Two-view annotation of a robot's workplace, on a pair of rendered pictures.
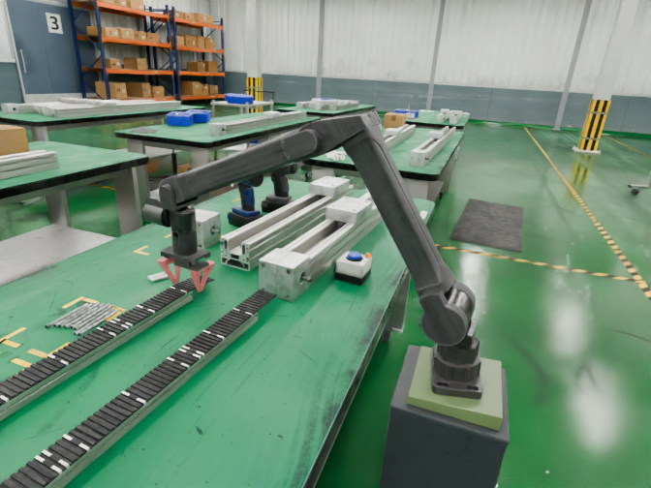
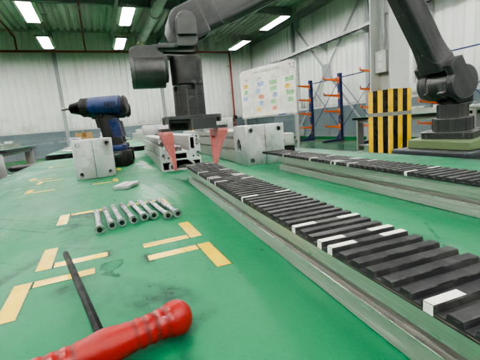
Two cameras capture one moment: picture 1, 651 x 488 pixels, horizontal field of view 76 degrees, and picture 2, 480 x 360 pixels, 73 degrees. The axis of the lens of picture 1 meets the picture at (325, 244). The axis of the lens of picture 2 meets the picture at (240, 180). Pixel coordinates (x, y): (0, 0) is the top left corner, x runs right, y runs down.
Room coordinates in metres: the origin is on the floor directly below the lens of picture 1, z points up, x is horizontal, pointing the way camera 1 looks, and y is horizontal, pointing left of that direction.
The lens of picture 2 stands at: (0.39, 0.69, 0.88)
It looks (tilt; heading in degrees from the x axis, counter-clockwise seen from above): 10 degrees down; 318
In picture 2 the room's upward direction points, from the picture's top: 5 degrees counter-clockwise
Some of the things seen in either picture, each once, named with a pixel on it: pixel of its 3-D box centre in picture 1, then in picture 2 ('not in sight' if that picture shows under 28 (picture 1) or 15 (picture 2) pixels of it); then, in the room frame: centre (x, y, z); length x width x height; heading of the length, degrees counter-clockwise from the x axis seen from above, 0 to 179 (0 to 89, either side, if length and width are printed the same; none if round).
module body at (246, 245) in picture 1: (300, 216); (163, 146); (1.45, 0.10, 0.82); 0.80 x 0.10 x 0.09; 156
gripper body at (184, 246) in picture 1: (184, 243); (190, 106); (0.91, 0.33, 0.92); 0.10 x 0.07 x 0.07; 66
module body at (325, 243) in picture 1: (348, 226); (213, 141); (1.37, -0.08, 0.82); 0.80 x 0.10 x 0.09; 156
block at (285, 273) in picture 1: (288, 275); (263, 143); (0.96, 0.09, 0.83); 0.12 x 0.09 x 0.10; 66
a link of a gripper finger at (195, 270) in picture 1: (195, 272); (206, 143); (0.90, 0.31, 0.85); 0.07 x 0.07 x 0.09; 66
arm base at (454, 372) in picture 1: (456, 356); (452, 120); (0.64, -0.25, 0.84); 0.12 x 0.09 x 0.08; 169
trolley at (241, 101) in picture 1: (245, 128); not in sight; (6.30, 1.27, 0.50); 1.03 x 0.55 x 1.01; 166
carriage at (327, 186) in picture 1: (329, 189); (156, 132); (1.68, 0.00, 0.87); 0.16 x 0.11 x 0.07; 156
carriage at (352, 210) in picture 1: (349, 213); (213, 128); (1.37, -0.08, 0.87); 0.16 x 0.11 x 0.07; 156
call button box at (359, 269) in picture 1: (351, 266); (274, 143); (1.07, -0.08, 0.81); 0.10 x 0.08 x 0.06; 66
